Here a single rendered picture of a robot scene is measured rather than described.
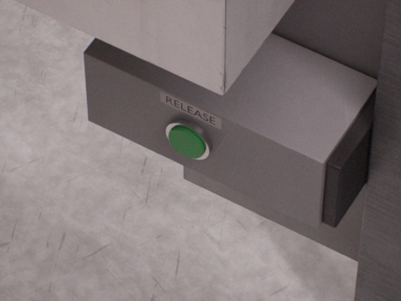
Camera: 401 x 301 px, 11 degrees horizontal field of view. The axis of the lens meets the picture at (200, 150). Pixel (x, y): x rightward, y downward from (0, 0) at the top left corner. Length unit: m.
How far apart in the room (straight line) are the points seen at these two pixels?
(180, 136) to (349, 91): 0.13
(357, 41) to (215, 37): 0.24
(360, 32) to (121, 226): 1.42
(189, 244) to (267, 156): 1.37
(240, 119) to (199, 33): 0.22
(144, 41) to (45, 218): 1.59
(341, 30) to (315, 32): 0.03
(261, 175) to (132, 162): 1.43
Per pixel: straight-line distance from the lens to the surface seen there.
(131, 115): 1.52
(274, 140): 1.45
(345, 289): 2.80
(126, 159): 2.92
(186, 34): 1.26
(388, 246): 1.56
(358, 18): 1.45
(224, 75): 1.27
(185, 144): 1.49
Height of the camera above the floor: 2.34
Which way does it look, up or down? 53 degrees down
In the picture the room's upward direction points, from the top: straight up
